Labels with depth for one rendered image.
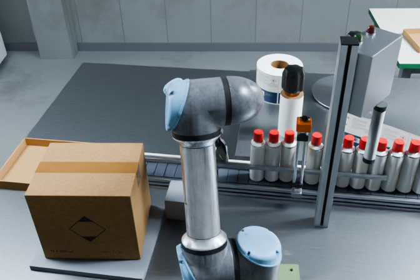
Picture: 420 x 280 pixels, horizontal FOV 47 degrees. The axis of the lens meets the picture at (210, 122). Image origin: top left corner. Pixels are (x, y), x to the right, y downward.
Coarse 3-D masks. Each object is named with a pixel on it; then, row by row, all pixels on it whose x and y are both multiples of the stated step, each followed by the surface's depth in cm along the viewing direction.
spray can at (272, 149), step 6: (270, 132) 161; (276, 132) 161; (270, 138) 162; (276, 138) 161; (270, 144) 163; (276, 144) 162; (270, 150) 163; (276, 150) 163; (270, 156) 165; (276, 156) 165; (270, 162) 166; (276, 162) 166; (264, 174) 172; (270, 174) 169; (276, 174) 170; (270, 180) 171; (276, 180) 172
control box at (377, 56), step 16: (384, 32) 132; (368, 48) 125; (384, 48) 125; (368, 64) 123; (384, 64) 129; (368, 80) 125; (384, 80) 134; (352, 96) 131; (368, 96) 130; (384, 96) 139; (352, 112) 133
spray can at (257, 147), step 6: (258, 132) 162; (258, 138) 162; (252, 144) 163; (258, 144) 163; (264, 144) 163; (252, 150) 164; (258, 150) 163; (264, 150) 165; (252, 156) 166; (258, 156) 165; (264, 156) 167; (252, 162) 167; (258, 162) 167; (252, 174) 170; (258, 174) 170; (252, 180) 172; (258, 180) 171
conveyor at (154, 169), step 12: (156, 168) 179; (168, 168) 179; (180, 168) 179; (228, 168) 178; (228, 180) 173; (240, 180) 173; (264, 180) 173; (348, 192) 167; (360, 192) 166; (372, 192) 166; (384, 192) 166; (396, 192) 166
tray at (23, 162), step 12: (24, 144) 198; (36, 144) 199; (48, 144) 198; (12, 156) 190; (24, 156) 194; (36, 156) 194; (12, 168) 188; (24, 168) 188; (36, 168) 188; (0, 180) 177; (12, 180) 183; (24, 180) 182
